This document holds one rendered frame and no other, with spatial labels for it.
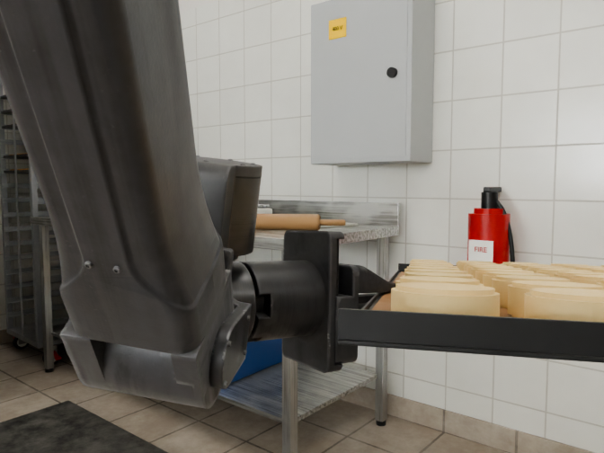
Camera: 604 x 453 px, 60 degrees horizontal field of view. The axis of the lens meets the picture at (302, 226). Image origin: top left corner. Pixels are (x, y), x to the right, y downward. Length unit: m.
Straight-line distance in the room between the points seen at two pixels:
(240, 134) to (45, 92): 2.81
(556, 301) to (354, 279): 0.18
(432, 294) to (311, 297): 0.15
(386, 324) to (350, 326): 0.01
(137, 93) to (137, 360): 0.15
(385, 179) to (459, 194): 0.36
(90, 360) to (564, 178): 1.96
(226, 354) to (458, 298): 0.12
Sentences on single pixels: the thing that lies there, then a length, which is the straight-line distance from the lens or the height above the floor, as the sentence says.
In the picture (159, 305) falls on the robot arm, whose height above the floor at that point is 1.01.
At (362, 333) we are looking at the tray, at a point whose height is 1.00.
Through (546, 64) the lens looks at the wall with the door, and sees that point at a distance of 2.18.
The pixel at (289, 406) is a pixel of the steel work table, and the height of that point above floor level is 0.30.
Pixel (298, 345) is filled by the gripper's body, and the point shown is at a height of 0.93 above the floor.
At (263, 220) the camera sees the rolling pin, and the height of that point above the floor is 0.92.
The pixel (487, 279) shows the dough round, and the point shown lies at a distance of 0.42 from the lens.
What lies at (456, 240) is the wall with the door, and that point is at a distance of 2.25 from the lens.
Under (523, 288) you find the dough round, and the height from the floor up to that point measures 1.00.
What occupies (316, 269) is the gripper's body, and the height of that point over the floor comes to 1.00.
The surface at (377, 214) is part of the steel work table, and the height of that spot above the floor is 0.93.
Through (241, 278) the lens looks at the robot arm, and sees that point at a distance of 0.35.
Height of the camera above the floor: 1.06
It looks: 5 degrees down
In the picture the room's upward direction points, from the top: straight up
